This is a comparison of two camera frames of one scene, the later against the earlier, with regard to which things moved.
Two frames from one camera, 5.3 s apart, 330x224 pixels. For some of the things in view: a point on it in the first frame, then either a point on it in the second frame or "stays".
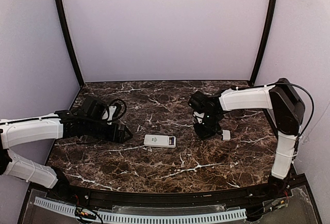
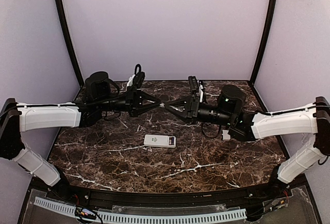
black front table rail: (127, 195) stays
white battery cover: (226, 135) stays
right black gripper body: (207, 127) → (194, 107)
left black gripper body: (117, 133) → (132, 102)
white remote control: (160, 140) stays
